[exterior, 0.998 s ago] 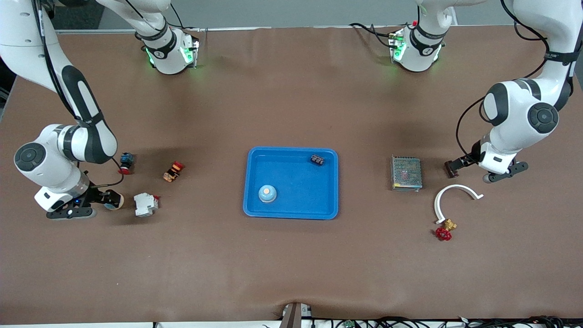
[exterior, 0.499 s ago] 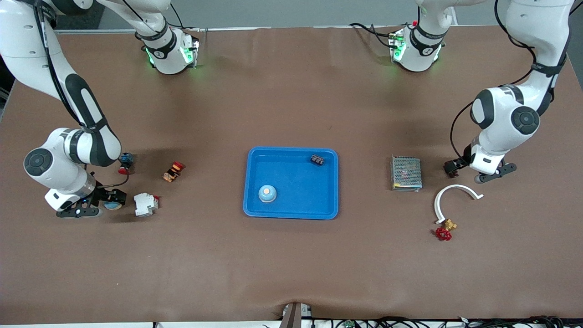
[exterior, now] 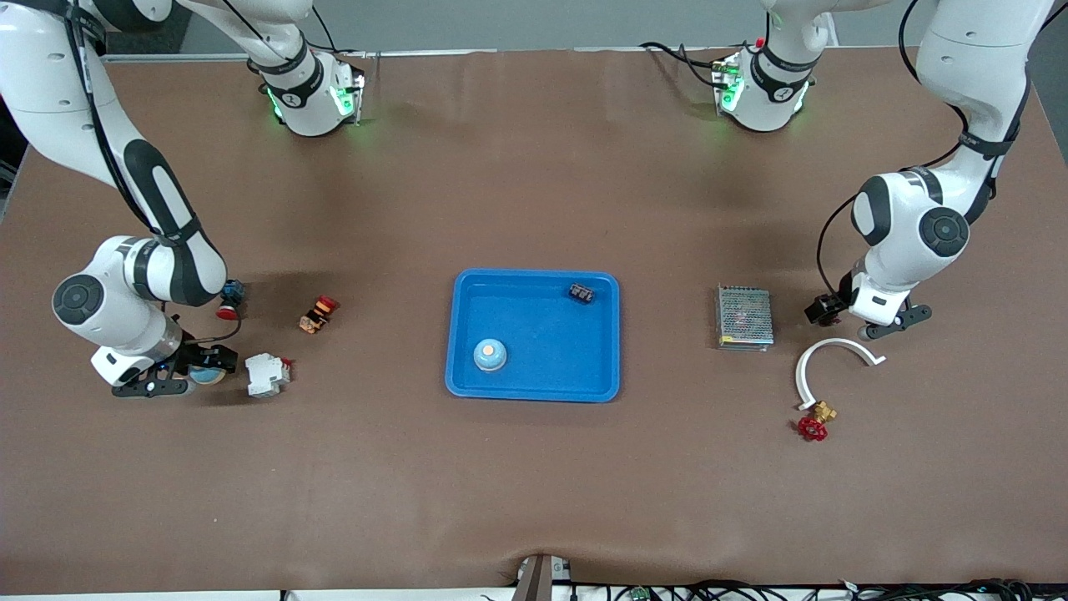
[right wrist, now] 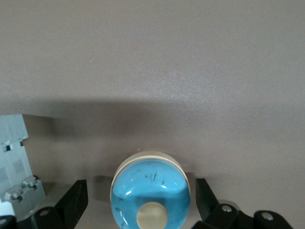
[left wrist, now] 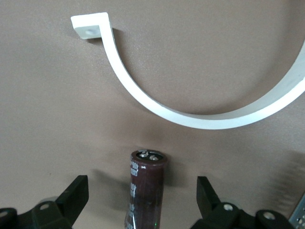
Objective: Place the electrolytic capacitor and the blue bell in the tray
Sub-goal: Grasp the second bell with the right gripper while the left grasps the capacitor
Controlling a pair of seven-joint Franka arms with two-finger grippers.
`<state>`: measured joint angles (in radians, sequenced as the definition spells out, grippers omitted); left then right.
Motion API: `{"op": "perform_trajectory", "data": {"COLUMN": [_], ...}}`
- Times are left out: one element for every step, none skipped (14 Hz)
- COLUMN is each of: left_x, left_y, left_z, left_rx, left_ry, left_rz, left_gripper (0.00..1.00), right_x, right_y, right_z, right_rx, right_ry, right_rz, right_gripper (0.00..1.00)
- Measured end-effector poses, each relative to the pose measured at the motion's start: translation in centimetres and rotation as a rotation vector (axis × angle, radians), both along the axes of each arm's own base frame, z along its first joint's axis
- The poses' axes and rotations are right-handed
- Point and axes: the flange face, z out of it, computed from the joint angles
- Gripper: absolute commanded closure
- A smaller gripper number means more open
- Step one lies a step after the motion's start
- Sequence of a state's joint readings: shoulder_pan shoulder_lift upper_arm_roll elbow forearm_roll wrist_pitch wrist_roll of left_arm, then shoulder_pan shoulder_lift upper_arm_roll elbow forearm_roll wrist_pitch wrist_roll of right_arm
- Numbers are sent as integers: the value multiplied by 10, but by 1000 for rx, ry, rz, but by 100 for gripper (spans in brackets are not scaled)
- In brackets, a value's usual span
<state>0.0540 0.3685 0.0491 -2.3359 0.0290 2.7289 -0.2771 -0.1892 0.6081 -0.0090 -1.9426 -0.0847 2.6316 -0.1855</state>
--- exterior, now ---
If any orange red push switch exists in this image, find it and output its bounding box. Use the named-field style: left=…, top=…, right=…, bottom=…
left=299, top=295, right=340, bottom=335

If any brown table mat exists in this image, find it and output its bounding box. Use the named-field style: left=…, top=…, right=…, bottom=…
left=0, top=46, right=1068, bottom=595

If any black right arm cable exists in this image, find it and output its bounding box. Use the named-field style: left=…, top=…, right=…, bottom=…
left=63, top=17, right=244, bottom=347

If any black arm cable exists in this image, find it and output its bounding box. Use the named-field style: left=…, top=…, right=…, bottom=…
left=63, top=17, right=244, bottom=347
left=816, top=0, right=1031, bottom=295

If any white circuit breaker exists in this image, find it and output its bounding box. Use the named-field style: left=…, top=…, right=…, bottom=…
left=244, top=353, right=293, bottom=397

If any brass valve red handwheel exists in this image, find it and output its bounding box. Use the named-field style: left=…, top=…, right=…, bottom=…
left=796, top=400, right=839, bottom=443

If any grey metal bracket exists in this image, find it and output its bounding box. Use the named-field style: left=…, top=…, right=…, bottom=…
left=511, top=553, right=573, bottom=601

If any white curved plastic clamp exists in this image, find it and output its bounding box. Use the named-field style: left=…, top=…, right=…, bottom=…
left=794, top=337, right=887, bottom=412

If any blue plastic tray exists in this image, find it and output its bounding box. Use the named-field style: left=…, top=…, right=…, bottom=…
left=445, top=268, right=622, bottom=404

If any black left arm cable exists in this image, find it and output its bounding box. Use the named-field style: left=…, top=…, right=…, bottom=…
left=816, top=0, right=1031, bottom=295

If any black left base cable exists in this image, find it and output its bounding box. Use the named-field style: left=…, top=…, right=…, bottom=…
left=638, top=40, right=727, bottom=91

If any black right base cable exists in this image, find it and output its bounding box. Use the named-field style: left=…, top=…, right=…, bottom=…
left=309, top=7, right=368, bottom=59

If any metal mesh power supply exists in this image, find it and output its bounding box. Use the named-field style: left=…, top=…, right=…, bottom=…
left=714, top=285, right=775, bottom=352

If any black base cable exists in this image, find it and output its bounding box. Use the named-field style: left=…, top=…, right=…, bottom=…
left=638, top=40, right=727, bottom=91
left=309, top=7, right=368, bottom=59

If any red emergency stop button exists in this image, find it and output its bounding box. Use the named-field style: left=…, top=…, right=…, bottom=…
left=217, top=280, right=249, bottom=321

